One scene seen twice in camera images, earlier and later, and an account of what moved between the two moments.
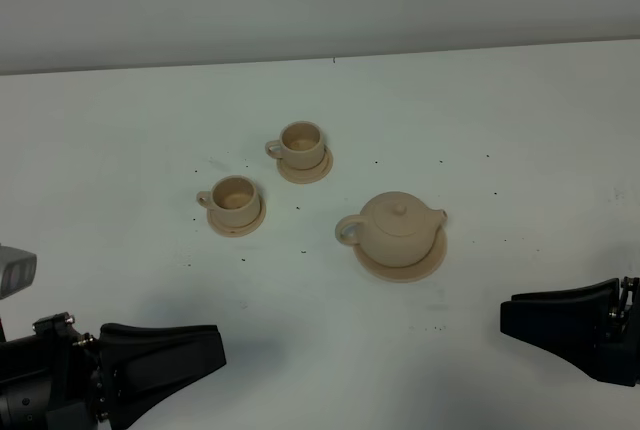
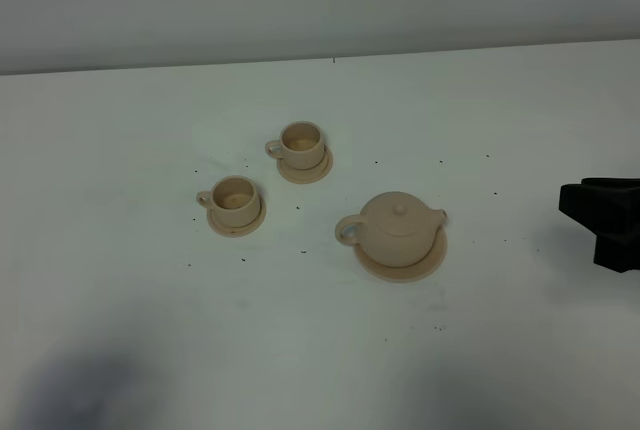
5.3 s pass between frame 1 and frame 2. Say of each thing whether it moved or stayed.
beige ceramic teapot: stayed
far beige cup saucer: stayed
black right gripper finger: moved
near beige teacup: stayed
